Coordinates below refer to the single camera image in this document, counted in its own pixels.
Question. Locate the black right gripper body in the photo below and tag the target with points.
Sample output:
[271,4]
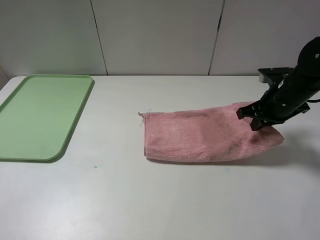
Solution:
[282,102]

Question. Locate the green plastic tray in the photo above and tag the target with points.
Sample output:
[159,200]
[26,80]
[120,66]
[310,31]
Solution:
[39,117]

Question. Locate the pink fluffy towel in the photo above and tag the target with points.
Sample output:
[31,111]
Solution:
[204,136]

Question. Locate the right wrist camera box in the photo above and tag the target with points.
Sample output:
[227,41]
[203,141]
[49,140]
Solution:
[273,75]

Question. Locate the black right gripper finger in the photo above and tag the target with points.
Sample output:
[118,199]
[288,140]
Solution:
[257,124]
[249,111]

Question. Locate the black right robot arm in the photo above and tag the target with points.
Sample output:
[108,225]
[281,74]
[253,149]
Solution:
[307,70]

